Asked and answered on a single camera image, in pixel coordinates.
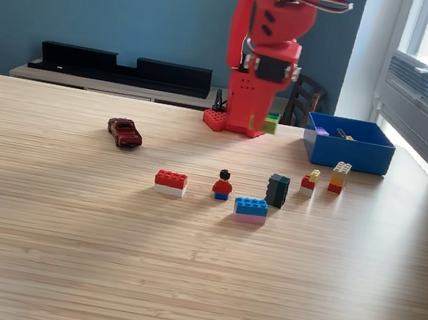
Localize yellow toy digger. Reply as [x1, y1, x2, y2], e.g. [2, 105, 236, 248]
[334, 126, 357, 143]

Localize toy figure red shirt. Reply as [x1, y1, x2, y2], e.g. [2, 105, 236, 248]
[210, 167, 237, 203]

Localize blue plastic bin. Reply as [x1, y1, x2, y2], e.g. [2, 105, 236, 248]
[298, 110, 400, 178]

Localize dark wooden chair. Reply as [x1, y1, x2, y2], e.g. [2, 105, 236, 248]
[279, 71, 331, 132]

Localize black table clamp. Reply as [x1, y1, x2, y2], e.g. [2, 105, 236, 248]
[211, 88, 229, 113]

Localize small red white yellow bricks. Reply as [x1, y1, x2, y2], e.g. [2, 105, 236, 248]
[298, 167, 323, 199]

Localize grey dark green brick stack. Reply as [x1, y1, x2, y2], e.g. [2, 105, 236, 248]
[262, 172, 293, 211]

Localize cream orange red brick stack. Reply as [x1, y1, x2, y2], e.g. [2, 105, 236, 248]
[326, 160, 353, 197]

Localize blue pink brick stack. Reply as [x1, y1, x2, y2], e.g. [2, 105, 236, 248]
[231, 195, 271, 227]

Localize grey radiator unit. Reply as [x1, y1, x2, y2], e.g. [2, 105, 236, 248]
[369, 49, 428, 164]

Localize red white brick stack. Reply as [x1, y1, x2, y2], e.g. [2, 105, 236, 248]
[152, 168, 190, 199]

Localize dark red toy car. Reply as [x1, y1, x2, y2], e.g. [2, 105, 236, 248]
[103, 115, 146, 152]

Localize pale wooden sideboard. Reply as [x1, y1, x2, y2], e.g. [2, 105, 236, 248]
[7, 52, 291, 125]

